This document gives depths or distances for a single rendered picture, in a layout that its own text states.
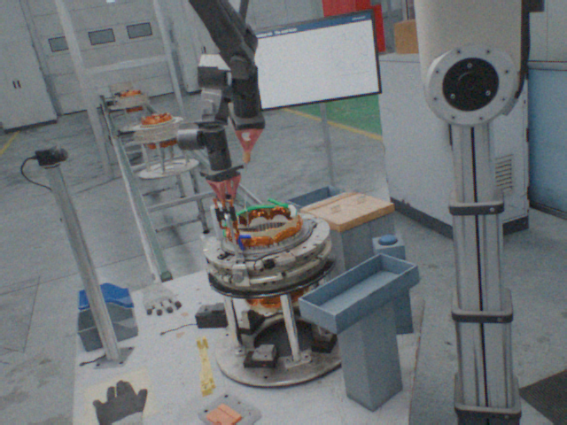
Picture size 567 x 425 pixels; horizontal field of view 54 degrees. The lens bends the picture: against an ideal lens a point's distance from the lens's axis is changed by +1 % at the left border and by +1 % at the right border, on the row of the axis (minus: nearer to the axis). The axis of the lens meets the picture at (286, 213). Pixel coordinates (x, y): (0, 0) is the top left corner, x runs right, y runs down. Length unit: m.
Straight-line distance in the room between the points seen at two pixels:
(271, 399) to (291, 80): 1.41
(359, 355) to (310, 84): 1.40
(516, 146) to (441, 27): 2.73
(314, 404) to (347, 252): 0.42
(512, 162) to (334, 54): 1.75
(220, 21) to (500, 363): 0.95
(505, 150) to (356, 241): 2.29
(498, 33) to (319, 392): 0.84
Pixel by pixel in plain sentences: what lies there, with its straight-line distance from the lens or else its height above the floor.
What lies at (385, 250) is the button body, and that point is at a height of 1.03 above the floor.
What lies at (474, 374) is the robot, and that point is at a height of 0.76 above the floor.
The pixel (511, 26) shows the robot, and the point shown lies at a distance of 1.07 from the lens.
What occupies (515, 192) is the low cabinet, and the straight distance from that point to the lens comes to 3.83.
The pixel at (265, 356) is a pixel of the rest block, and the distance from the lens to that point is 1.40.
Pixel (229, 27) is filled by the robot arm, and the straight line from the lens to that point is 1.10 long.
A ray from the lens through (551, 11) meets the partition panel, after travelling 3.70.
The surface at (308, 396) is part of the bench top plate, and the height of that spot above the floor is 0.78.
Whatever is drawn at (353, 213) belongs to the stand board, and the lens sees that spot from 1.52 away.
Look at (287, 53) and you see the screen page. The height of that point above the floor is 1.45.
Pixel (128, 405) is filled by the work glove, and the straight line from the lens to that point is 1.44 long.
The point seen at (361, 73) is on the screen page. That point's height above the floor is 1.33.
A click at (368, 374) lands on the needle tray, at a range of 1.21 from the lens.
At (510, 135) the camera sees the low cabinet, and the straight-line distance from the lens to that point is 3.70.
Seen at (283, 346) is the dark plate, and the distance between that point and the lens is 1.51.
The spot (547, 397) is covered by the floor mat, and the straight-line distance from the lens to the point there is 2.53.
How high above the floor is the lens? 1.61
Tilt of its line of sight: 20 degrees down
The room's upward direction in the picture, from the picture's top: 10 degrees counter-clockwise
